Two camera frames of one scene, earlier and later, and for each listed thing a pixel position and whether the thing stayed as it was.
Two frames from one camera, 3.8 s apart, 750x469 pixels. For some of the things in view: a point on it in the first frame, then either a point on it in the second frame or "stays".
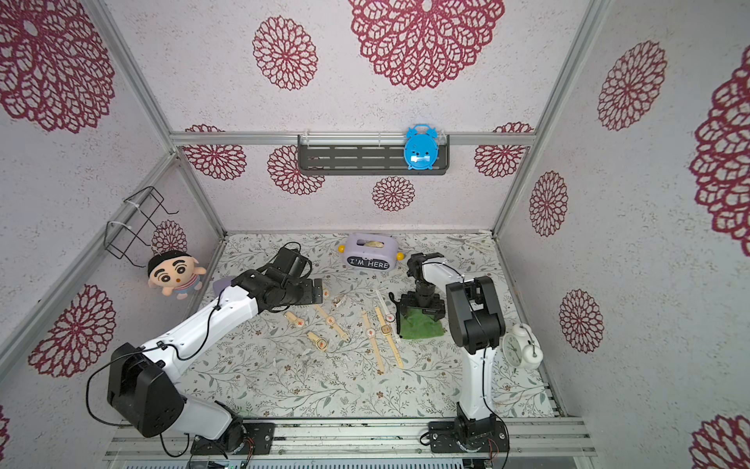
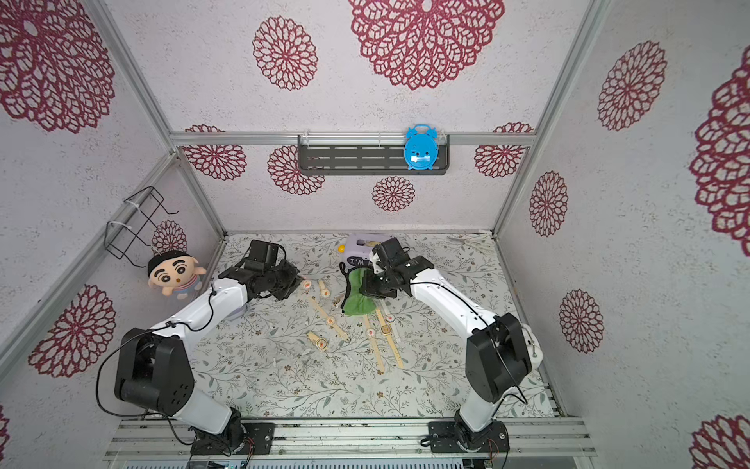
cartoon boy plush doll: (175, 273) stays
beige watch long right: (386, 330) stays
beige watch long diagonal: (331, 321) stays
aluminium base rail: (553, 438) stays
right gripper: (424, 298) → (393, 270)
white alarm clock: (521, 348) stays
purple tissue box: (370, 252) stays
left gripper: (310, 297) → (295, 277)
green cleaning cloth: (416, 324) → (358, 304)
